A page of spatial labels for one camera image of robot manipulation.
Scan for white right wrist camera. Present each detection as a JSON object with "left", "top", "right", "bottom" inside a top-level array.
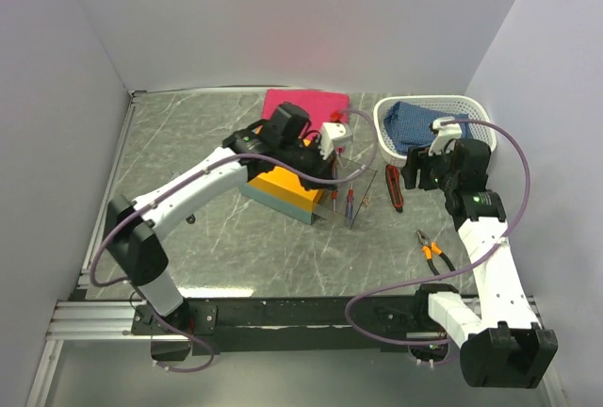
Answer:
[{"left": 428, "top": 116, "right": 463, "bottom": 156}]

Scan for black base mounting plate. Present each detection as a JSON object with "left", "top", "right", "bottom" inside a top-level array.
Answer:
[{"left": 131, "top": 295, "right": 451, "bottom": 361}]

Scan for blue red screwdriver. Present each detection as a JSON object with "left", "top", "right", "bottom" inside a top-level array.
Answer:
[
  {"left": 331, "top": 185, "right": 338, "bottom": 213},
  {"left": 345, "top": 182, "right": 354, "bottom": 228}
]

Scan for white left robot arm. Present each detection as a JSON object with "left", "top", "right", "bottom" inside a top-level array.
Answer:
[{"left": 104, "top": 102, "right": 350, "bottom": 334}]

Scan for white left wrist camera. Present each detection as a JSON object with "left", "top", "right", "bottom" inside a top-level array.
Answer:
[{"left": 318, "top": 122, "right": 353, "bottom": 159}]

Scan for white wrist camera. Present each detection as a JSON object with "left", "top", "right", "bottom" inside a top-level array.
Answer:
[
  {"left": 428, "top": 116, "right": 463, "bottom": 156},
  {"left": 318, "top": 122, "right": 353, "bottom": 159}
]

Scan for blue checkered cloth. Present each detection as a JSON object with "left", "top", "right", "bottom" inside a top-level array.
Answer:
[{"left": 383, "top": 101, "right": 469, "bottom": 155}]

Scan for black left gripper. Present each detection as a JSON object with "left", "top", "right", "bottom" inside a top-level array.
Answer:
[{"left": 279, "top": 135, "right": 338, "bottom": 192}]

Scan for white plastic basket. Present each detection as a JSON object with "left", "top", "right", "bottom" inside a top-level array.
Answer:
[{"left": 373, "top": 95, "right": 490, "bottom": 167}]

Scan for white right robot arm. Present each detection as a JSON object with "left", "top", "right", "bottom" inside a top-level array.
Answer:
[{"left": 401, "top": 138, "right": 558, "bottom": 389}]

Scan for clear acrylic drawer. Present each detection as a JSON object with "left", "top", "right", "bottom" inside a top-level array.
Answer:
[{"left": 313, "top": 168, "right": 377, "bottom": 229}]

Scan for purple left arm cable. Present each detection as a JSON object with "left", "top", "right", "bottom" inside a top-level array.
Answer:
[{"left": 89, "top": 106, "right": 379, "bottom": 374}]

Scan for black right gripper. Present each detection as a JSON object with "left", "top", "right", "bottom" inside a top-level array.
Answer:
[{"left": 399, "top": 140, "right": 459, "bottom": 193}]

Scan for aluminium rail frame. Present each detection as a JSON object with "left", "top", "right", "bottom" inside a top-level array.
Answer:
[{"left": 24, "top": 90, "right": 199, "bottom": 407}]

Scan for pink folded cloth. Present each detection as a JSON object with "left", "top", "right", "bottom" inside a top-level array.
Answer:
[{"left": 261, "top": 89, "right": 350, "bottom": 129}]

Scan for orange drawer box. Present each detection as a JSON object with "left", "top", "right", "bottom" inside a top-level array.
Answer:
[{"left": 239, "top": 167, "right": 326, "bottom": 225}]

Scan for orange handled pliers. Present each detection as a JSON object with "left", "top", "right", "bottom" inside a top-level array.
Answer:
[{"left": 416, "top": 230, "right": 456, "bottom": 276}]

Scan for red black utility knife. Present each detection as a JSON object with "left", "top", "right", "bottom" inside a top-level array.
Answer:
[{"left": 384, "top": 164, "right": 404, "bottom": 213}]

